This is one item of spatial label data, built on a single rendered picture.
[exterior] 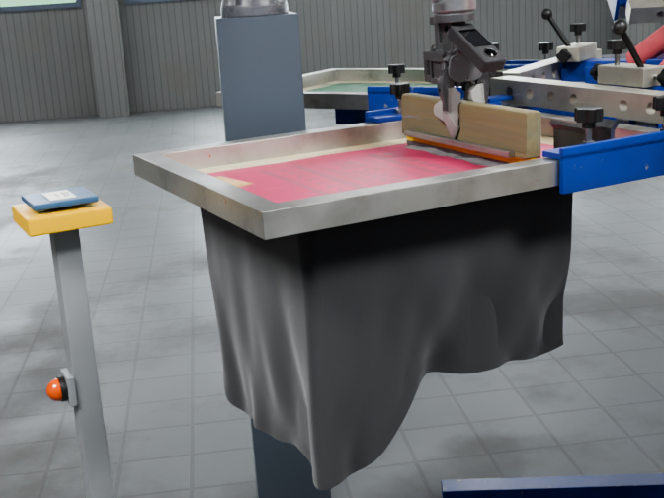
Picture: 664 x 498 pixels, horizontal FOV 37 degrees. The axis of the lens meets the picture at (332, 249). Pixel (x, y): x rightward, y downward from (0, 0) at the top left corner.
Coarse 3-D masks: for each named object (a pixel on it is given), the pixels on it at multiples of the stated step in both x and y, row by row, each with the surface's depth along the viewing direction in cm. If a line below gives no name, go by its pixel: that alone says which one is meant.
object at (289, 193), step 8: (544, 144) 185; (448, 160) 176; (456, 160) 175; (464, 160) 175; (464, 168) 168; (472, 168) 168; (256, 192) 160; (264, 192) 159; (272, 192) 159; (280, 192) 159; (288, 192) 158; (296, 192) 158; (304, 192) 158; (272, 200) 153; (280, 200) 153; (288, 200) 153
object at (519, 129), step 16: (416, 96) 186; (432, 96) 184; (416, 112) 186; (432, 112) 181; (464, 112) 172; (480, 112) 168; (496, 112) 164; (512, 112) 161; (528, 112) 158; (416, 128) 187; (432, 128) 182; (464, 128) 173; (480, 128) 169; (496, 128) 165; (512, 128) 161; (528, 128) 158; (496, 144) 166; (512, 144) 162; (528, 144) 159
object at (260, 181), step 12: (396, 144) 195; (540, 144) 185; (324, 156) 187; (336, 156) 186; (348, 156) 185; (420, 156) 181; (432, 156) 180; (444, 156) 180; (240, 168) 180; (252, 168) 180; (264, 168) 179; (276, 168) 178; (240, 180) 170; (252, 180) 169; (264, 180) 169; (276, 180) 168
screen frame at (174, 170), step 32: (320, 128) 195; (352, 128) 195; (384, 128) 198; (544, 128) 193; (640, 128) 173; (160, 160) 172; (192, 160) 181; (224, 160) 184; (544, 160) 151; (192, 192) 154; (224, 192) 143; (352, 192) 138; (384, 192) 137; (416, 192) 140; (448, 192) 142; (480, 192) 145; (512, 192) 147; (256, 224) 132; (288, 224) 132; (320, 224) 134
